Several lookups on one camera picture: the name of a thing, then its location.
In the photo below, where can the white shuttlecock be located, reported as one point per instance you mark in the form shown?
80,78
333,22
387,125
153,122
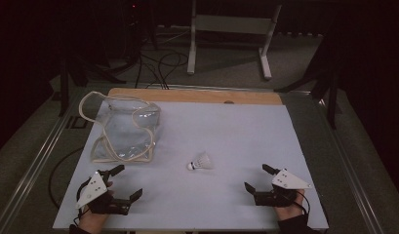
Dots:
201,161

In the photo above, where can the person's left hand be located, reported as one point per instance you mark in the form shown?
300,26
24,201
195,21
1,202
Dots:
93,221

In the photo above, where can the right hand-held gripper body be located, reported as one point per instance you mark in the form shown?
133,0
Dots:
288,182

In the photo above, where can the clear plastic bag beige trim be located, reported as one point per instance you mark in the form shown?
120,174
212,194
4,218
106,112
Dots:
122,130

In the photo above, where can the white table mat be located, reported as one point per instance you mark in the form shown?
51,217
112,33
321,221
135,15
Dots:
219,136

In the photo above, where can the white metal stand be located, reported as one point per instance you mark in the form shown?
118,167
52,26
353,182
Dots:
231,24

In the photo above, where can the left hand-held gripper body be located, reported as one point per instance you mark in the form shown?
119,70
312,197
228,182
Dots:
92,190

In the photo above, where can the person's right hand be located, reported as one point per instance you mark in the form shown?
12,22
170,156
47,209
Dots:
289,212

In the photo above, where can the black tripod stand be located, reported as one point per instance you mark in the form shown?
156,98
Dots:
67,81
331,84

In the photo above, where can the metal floor rail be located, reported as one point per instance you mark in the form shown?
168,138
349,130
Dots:
351,169
31,164

